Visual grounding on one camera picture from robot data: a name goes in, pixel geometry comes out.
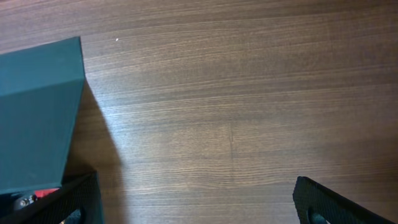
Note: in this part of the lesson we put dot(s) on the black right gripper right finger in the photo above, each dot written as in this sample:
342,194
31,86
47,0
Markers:
316,204

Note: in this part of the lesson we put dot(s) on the dark green open box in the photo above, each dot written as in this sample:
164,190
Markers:
41,89

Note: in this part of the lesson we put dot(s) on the red handled snips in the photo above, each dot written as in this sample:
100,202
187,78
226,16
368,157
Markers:
23,199

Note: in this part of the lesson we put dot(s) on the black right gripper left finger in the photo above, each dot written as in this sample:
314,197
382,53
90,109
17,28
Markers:
78,201

